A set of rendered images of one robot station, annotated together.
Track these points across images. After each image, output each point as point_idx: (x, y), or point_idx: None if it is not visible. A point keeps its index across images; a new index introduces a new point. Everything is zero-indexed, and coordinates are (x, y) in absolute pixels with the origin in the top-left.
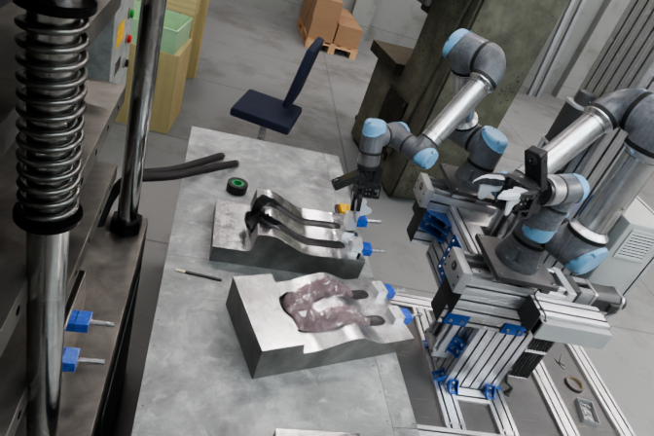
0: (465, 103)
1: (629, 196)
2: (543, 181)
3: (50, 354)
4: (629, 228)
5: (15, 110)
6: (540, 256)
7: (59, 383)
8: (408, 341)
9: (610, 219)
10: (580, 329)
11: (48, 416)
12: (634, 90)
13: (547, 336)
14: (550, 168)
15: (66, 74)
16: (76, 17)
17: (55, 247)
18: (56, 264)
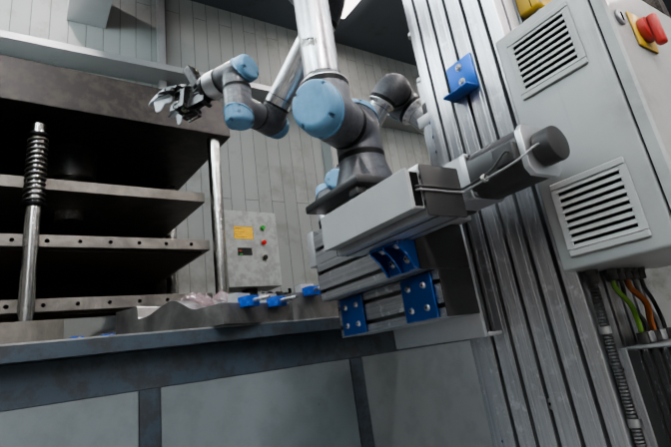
0: None
1: (301, 26)
2: (191, 79)
3: (21, 273)
4: (500, 48)
5: None
6: (351, 162)
7: (25, 299)
8: (217, 306)
9: (304, 56)
10: (359, 195)
11: (17, 320)
12: None
13: (335, 236)
14: (276, 80)
15: (32, 151)
16: (30, 133)
17: (26, 214)
18: (26, 222)
